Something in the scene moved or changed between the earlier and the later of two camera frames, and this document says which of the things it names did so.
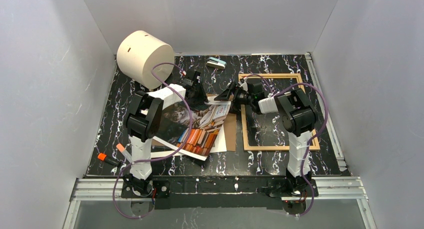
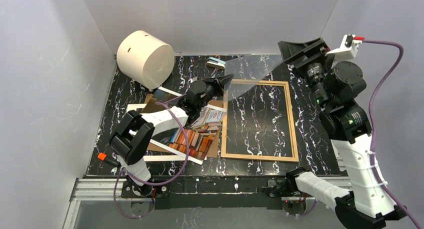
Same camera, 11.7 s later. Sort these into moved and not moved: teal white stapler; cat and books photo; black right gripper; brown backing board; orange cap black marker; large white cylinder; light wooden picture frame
Moved: black right gripper; light wooden picture frame; brown backing board
Not moved: large white cylinder; orange cap black marker; teal white stapler; cat and books photo
